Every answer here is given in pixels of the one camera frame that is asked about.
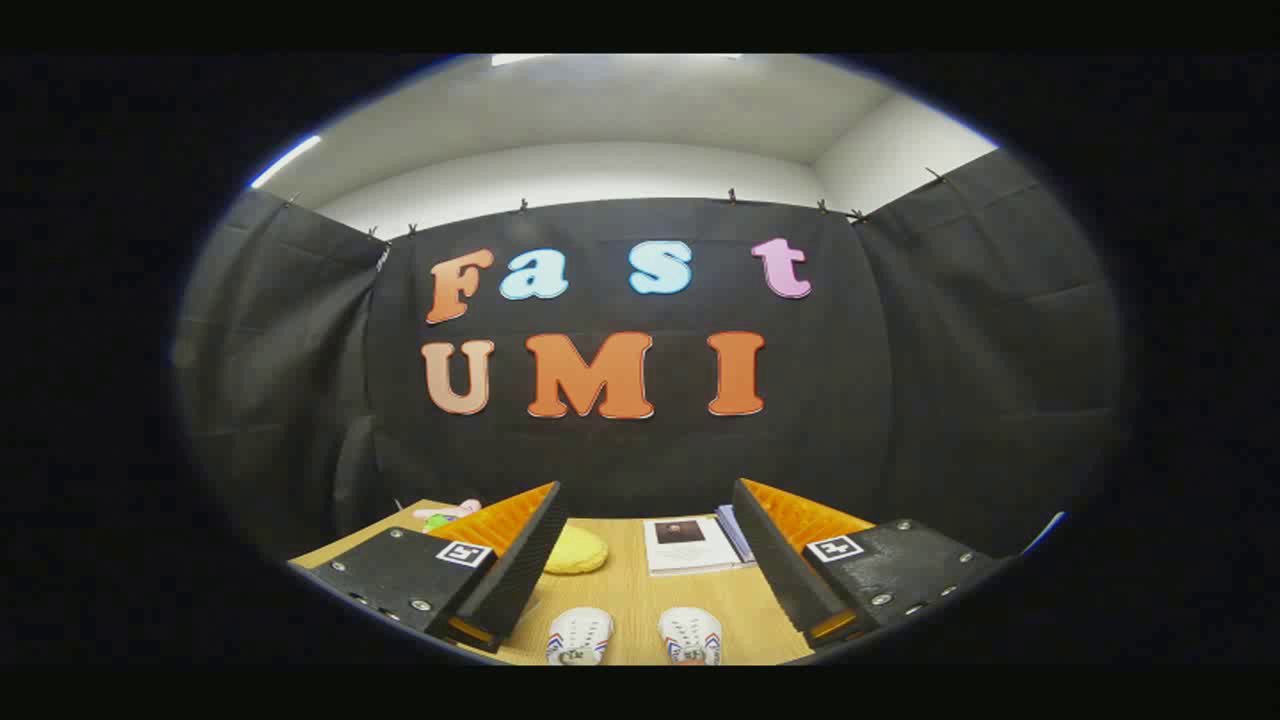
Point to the white book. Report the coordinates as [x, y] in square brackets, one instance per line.
[690, 555]

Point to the white striped canvas shoe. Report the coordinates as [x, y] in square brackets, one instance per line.
[580, 635]
[690, 635]

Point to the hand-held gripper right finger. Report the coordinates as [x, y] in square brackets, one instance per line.
[780, 570]

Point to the pink plush toy green shorts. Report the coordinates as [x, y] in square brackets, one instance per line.
[450, 512]

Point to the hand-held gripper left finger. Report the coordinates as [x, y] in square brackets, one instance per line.
[520, 580]

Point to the blue book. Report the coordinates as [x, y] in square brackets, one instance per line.
[735, 530]

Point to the yellow plush cushion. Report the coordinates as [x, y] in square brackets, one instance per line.
[580, 552]

